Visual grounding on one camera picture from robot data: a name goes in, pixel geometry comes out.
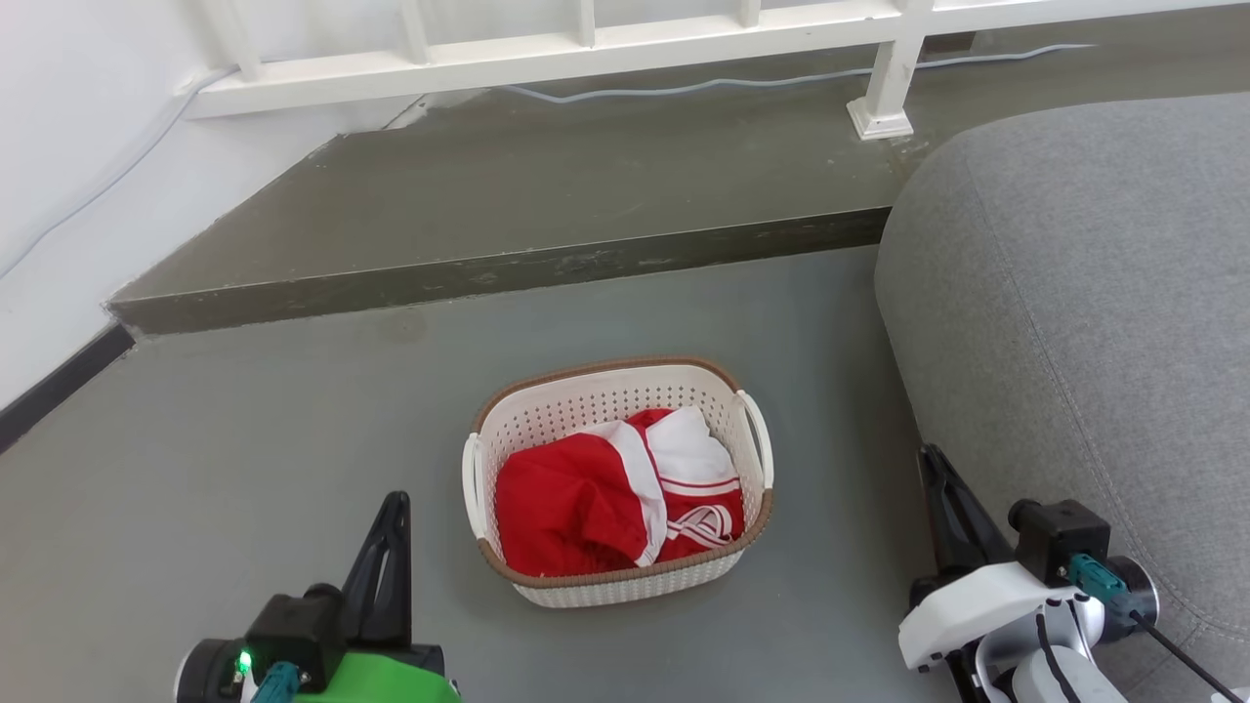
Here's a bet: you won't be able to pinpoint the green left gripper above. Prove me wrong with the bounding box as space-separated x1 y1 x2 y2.
291 491 462 703

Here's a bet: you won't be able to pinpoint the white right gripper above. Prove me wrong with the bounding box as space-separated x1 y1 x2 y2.
897 445 1106 703

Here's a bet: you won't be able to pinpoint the white perforated plastic laundry basket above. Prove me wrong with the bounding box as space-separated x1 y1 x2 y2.
462 356 775 609

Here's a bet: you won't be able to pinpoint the red shorts with white stripe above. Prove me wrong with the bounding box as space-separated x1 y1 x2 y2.
494 422 669 578

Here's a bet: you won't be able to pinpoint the red and white jersey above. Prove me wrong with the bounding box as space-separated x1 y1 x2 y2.
625 406 746 565

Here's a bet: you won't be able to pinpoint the grey fabric sofa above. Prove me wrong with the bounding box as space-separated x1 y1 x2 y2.
874 93 1250 703

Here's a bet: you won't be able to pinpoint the black skirting board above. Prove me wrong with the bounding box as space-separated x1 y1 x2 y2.
0 322 137 456

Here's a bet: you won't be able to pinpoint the white metal railing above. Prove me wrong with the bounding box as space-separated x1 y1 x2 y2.
184 0 1250 142

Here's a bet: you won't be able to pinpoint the teal plug on left camera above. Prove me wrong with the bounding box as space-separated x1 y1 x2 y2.
251 661 302 703

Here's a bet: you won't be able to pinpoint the black cable with teal plug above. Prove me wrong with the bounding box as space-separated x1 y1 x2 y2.
1067 553 1224 680

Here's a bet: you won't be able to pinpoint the thin white cable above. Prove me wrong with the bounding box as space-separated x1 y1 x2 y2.
0 42 1100 279

